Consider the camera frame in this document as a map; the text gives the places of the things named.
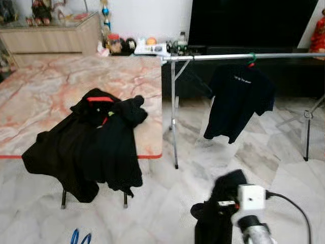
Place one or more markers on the black polo shirt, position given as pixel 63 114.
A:
pixel 213 223

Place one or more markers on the blue plastic hanger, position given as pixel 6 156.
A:
pixel 75 236

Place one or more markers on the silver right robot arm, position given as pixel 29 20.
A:
pixel 256 234

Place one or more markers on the green plastic hanger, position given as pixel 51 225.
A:
pixel 252 59

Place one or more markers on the navy shirt red stripes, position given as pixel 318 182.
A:
pixel 238 101

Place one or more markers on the black television console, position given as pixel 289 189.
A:
pixel 289 76

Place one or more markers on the silver metal clothes rack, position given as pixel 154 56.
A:
pixel 218 56

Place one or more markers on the clear bottle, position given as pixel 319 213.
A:
pixel 182 43

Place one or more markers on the white tray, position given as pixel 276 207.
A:
pixel 152 49

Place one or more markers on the orange ball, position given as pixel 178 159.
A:
pixel 151 40

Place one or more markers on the black flat television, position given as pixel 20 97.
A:
pixel 249 23

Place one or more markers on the black plush toy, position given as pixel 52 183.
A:
pixel 128 46

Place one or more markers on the red laughing Buddha statue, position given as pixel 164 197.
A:
pixel 319 38

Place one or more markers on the red lid jar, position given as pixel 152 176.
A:
pixel 115 46

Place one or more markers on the marble top folding table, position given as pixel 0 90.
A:
pixel 51 91

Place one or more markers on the blue gold ornament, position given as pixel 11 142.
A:
pixel 105 11

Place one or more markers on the light wooden cabinet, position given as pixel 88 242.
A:
pixel 45 40

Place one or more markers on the dark figurine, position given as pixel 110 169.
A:
pixel 40 11

